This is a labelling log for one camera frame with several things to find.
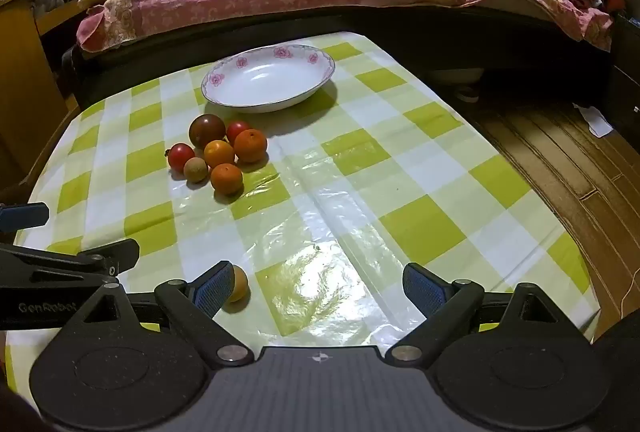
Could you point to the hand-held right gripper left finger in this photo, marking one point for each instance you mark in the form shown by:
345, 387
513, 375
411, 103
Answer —
215, 288

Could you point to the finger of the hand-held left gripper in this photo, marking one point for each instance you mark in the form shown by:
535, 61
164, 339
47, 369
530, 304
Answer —
25, 216
90, 259

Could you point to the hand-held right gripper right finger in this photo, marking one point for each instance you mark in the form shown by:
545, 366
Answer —
424, 286

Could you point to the yellowish round fruit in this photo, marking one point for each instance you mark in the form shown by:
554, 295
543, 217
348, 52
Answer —
240, 284

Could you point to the orange mandarin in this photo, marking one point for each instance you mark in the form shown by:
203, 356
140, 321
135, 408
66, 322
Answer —
226, 178
251, 146
218, 153

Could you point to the tan longan fruit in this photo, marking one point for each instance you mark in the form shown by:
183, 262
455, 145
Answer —
195, 170

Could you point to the red cherry tomato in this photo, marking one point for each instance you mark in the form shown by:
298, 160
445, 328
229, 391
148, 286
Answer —
180, 157
236, 130

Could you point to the dark brown tomato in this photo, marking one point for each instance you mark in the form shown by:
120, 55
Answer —
206, 130

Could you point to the white floral rimmed plate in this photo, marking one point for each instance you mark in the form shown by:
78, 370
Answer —
265, 77

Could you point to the green checkered tablecloth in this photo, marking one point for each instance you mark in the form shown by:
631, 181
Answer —
360, 192

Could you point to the wooden cabinet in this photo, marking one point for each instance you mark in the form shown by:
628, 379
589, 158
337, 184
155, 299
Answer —
20, 62

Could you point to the shoe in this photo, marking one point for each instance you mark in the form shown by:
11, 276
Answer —
467, 93

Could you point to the white paper scrap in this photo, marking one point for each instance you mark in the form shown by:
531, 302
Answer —
595, 117

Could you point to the dark nightstand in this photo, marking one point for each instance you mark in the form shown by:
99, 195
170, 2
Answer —
627, 77

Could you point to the dark bed frame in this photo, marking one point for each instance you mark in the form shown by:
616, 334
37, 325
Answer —
390, 20

